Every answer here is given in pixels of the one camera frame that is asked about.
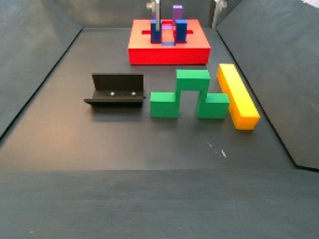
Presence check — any black angle bracket holder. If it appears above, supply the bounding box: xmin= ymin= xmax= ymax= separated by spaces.
xmin=84 ymin=73 xmax=144 ymax=106

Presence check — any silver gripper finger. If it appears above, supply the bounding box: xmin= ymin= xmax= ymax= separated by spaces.
xmin=212 ymin=0 xmax=227 ymax=28
xmin=145 ymin=0 xmax=160 ymax=30

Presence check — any yellow long rectangular block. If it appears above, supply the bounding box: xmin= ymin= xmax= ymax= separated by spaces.
xmin=216 ymin=63 xmax=260 ymax=130

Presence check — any red base board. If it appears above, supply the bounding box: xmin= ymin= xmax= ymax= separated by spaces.
xmin=127 ymin=20 xmax=211 ymax=65

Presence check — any green stepped arch block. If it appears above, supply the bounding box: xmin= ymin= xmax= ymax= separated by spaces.
xmin=148 ymin=68 xmax=231 ymax=120

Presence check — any blue u-shaped block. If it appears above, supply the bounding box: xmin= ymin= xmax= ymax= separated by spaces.
xmin=151 ymin=20 xmax=187 ymax=46

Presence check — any purple upright block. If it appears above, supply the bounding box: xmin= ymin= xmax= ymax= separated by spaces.
xmin=172 ymin=5 xmax=183 ymax=24

